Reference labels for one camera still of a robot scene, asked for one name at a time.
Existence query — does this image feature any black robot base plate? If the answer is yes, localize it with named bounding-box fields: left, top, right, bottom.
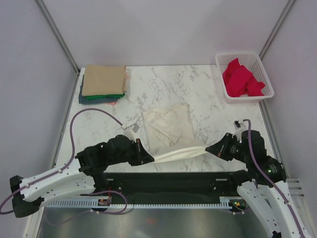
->
left=106, top=172, right=238, bottom=202

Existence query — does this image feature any left aluminium frame post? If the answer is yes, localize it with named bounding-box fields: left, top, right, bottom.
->
left=34, top=0, right=80, bottom=75

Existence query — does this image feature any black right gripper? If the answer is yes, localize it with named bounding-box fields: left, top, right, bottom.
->
left=206, top=132, right=251, bottom=163

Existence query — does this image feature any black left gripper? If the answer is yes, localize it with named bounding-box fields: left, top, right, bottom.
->
left=108, top=138, right=154, bottom=166

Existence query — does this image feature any aluminium frame post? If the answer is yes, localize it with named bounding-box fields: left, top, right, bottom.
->
left=34, top=0, right=80, bottom=75
left=259, top=0, right=297, bottom=59

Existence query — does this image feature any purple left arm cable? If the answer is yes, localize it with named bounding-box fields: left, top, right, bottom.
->
left=0, top=108, right=124, bottom=214

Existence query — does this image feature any folded blue grey t shirt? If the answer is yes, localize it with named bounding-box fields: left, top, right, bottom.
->
left=78, top=80, right=118, bottom=105

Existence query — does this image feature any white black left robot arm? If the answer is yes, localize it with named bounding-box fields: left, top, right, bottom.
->
left=10, top=135, right=155, bottom=218

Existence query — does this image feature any folded tan t shirt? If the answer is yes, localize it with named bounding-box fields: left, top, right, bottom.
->
left=82, top=64, right=127, bottom=97

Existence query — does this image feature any white plastic laundry basket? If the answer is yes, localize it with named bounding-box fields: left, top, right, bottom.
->
left=215, top=51, right=274, bottom=104

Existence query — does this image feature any folded salmon pink t shirt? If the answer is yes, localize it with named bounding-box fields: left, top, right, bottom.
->
left=106, top=73, right=130, bottom=106

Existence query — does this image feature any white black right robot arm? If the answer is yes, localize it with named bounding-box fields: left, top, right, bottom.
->
left=206, top=129, right=311, bottom=238

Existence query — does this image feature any folded green t shirt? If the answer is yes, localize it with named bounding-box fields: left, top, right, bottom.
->
left=85, top=92, right=125, bottom=100

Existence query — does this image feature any white slotted cable duct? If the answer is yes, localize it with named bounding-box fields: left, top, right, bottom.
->
left=46, top=196, right=243, bottom=209

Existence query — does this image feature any right aluminium frame post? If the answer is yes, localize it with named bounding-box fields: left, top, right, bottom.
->
left=259, top=0, right=297, bottom=59

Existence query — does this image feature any red t shirt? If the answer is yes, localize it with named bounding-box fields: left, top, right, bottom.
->
left=222, top=58, right=265, bottom=97

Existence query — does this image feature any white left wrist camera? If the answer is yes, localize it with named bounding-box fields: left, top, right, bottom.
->
left=123, top=123, right=140, bottom=141

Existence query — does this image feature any cream white t shirt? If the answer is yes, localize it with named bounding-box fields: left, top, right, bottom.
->
left=143, top=104, right=207, bottom=164

